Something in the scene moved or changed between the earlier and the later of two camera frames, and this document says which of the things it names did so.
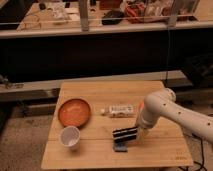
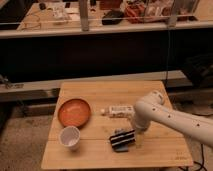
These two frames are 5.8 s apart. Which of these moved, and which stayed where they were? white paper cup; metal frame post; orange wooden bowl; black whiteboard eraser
Moved: black whiteboard eraser
Stayed: orange wooden bowl; white paper cup; metal frame post
